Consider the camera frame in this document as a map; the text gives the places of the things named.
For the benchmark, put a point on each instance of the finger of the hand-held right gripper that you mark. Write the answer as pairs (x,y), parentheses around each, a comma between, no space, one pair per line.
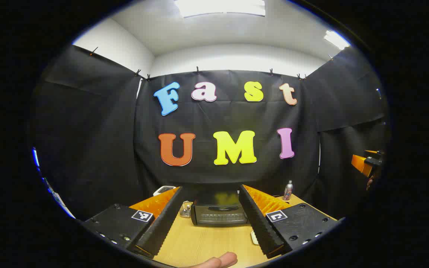
(359,163)

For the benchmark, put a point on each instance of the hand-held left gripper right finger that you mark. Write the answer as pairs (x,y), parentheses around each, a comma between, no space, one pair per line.
(261,227)

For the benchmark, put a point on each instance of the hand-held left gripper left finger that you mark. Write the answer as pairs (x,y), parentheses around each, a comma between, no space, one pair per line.
(162,227)

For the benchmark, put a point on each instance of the cream square plate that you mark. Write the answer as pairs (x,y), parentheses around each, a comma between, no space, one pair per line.
(254,237)

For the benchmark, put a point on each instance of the black electric oven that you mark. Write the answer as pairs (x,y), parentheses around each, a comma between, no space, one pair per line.
(218,216)

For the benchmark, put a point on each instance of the small patterned jar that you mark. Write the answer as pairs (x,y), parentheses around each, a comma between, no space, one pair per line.
(186,209)

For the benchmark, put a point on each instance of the white toaster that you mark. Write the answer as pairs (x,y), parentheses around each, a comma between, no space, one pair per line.
(162,190)

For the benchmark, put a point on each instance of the silver spray bottle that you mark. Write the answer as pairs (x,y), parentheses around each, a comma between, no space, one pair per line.
(288,191)

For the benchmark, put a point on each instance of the small ceiling light panel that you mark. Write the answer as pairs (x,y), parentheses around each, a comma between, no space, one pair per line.
(336,39)

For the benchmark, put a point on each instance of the large ceiling light panel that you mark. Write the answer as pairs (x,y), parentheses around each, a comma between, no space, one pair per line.
(220,7)

